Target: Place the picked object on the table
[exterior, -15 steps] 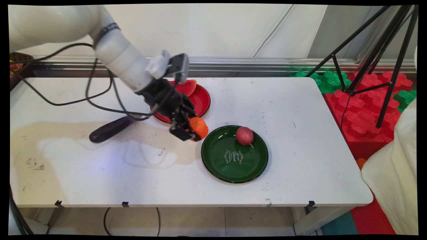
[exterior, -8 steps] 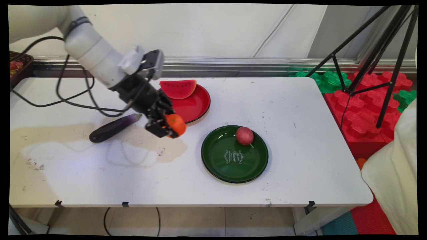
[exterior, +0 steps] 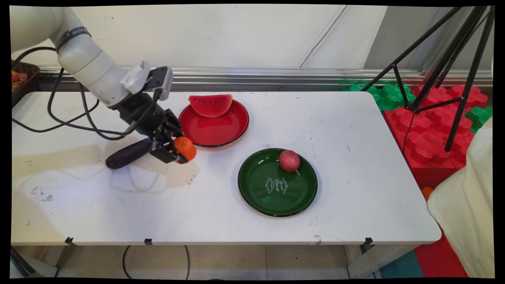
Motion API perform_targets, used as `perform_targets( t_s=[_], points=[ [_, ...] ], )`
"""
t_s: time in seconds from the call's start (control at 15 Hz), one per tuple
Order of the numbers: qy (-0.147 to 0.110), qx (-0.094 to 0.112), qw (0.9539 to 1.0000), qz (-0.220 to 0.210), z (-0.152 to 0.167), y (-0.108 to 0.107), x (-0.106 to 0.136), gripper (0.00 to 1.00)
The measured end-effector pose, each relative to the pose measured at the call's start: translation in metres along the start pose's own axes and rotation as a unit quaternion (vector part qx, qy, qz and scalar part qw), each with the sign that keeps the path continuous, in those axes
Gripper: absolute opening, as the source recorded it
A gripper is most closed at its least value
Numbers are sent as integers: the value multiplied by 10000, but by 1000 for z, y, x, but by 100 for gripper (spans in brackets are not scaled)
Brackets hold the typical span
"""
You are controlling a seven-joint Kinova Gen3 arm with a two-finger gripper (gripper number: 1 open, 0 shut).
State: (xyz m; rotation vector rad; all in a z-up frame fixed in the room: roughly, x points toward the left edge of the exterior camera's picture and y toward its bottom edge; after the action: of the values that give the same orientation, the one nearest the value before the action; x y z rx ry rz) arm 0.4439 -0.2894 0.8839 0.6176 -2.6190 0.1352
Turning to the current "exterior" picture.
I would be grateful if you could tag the toy watermelon slice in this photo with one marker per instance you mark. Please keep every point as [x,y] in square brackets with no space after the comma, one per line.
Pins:
[210,105]

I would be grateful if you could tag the black tripod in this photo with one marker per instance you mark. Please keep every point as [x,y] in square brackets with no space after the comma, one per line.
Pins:
[453,59]

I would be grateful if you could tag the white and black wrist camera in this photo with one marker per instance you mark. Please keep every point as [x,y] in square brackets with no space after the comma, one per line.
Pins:
[148,79]

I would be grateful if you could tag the aluminium wall rail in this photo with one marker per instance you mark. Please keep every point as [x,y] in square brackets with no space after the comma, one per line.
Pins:
[276,75]

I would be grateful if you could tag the small green foam block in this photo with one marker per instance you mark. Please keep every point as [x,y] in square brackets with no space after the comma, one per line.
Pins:
[479,117]

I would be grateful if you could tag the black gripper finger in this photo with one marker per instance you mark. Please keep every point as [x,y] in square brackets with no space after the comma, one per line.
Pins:
[174,125]
[163,152]

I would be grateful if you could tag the purple toy eggplant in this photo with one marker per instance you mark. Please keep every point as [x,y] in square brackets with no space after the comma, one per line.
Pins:
[126,154]

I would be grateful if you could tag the dark woven basket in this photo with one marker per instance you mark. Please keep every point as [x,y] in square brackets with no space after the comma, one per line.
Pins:
[32,77]

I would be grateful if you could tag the speckled red toy fruit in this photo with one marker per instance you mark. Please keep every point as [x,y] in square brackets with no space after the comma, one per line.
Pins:
[289,160]

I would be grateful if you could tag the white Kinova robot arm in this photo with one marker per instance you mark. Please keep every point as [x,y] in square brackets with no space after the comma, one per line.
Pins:
[90,65]

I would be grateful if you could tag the black tape tab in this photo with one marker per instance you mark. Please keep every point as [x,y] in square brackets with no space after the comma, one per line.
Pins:
[148,241]
[70,241]
[368,241]

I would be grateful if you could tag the white table leg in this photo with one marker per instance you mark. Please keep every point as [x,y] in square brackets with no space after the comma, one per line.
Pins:
[375,262]

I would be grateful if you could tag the grey floor equipment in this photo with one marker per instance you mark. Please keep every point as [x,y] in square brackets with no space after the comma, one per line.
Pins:
[27,266]

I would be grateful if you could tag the red plate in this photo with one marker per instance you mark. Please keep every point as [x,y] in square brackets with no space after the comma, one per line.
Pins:
[215,128]

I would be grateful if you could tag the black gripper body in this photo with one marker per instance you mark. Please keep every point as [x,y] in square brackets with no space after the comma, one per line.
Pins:
[144,114]

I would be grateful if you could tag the red foam blocks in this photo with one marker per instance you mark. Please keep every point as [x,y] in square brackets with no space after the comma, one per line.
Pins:
[430,130]

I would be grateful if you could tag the red floor mat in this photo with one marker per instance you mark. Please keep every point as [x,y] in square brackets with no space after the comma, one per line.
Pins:
[438,260]

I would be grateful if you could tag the red toy in basket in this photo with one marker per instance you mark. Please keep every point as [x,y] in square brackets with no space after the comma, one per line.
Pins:
[17,81]

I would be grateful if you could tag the teal floor mat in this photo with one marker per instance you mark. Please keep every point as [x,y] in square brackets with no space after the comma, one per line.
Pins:
[400,266]

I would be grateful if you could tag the cream white cloth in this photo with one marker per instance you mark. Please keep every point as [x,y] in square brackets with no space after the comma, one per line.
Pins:
[467,205]

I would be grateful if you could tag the green plate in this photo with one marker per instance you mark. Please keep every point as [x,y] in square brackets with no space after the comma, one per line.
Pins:
[276,197]

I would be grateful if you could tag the orange toy tangerine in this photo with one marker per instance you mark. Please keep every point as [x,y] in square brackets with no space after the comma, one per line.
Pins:
[187,146]

